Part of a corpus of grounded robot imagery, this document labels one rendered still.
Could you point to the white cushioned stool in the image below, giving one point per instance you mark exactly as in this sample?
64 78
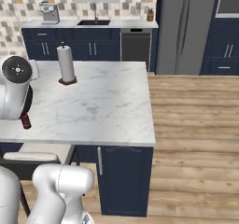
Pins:
37 153

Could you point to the grey fridge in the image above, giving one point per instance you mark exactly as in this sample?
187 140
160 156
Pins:
186 31

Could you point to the black sink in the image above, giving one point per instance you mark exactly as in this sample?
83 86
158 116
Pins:
93 22

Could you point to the dark tap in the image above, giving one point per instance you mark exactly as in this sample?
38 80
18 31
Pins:
95 13

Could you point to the white paper towel roll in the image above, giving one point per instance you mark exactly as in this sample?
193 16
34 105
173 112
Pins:
66 62

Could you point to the brown utensil pot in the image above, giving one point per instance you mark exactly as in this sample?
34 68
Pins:
150 16

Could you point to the silver built-in oven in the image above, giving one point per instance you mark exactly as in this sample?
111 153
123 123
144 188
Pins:
228 0

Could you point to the navy tall cupboard unit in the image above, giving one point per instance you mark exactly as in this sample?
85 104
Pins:
222 47

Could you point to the black dishwasher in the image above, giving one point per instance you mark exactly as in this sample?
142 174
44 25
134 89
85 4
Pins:
135 47

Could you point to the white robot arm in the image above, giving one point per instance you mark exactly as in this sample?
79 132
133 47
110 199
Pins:
14 94

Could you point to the navy base cupboard run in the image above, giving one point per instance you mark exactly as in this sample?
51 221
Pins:
77 44

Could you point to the navy island cabinet door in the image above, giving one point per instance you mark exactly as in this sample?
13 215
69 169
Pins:
127 181

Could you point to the silver coffee machine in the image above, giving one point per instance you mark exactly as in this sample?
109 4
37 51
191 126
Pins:
49 14

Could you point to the dark red condiment bottle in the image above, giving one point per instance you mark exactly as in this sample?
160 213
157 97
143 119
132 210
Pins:
25 122

